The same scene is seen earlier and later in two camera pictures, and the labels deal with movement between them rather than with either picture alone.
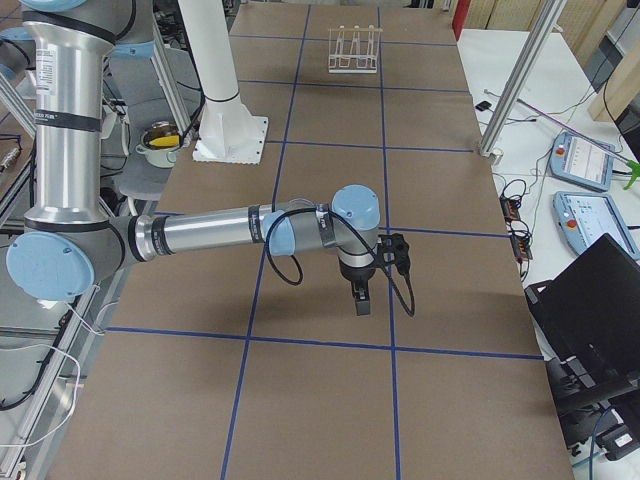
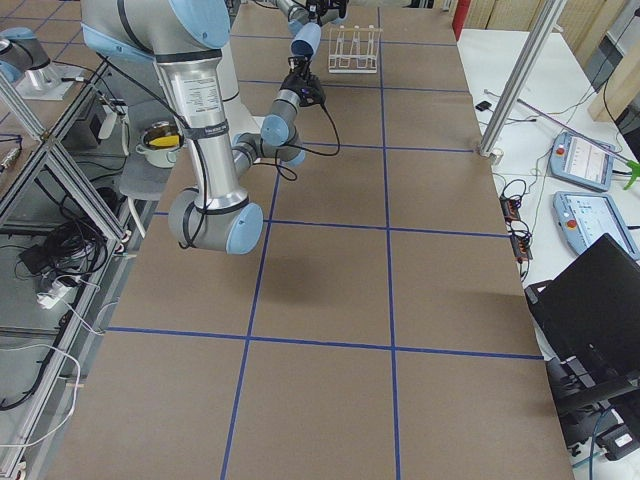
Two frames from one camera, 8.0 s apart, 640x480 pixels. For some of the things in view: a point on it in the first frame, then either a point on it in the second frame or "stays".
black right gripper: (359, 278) → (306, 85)
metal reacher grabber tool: (634, 167) stays
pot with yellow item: (160, 144) stays
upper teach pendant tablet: (580, 161) stays
